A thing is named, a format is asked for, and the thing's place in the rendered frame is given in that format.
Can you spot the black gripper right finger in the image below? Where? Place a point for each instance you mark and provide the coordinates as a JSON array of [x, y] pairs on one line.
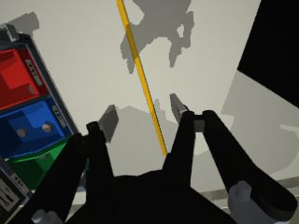
[[254, 196]]

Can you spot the blue bin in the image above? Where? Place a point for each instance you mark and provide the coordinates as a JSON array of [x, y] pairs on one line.
[[31, 118]]

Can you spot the grey metal shelf rack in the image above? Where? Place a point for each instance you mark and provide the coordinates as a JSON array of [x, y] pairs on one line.
[[10, 39]]

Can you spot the grey round disc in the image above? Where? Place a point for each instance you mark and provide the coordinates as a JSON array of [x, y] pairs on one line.
[[22, 132], [31, 90], [47, 127]]

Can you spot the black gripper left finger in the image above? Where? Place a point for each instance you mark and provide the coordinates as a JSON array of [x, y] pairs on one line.
[[52, 200]]

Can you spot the yellow vertical bar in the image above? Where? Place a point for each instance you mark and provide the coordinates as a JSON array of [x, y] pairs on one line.
[[140, 72]]

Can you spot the green open bin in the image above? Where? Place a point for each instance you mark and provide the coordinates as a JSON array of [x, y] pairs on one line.
[[30, 169]]

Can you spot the red open bin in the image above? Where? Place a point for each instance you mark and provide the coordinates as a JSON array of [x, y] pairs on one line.
[[17, 72]]

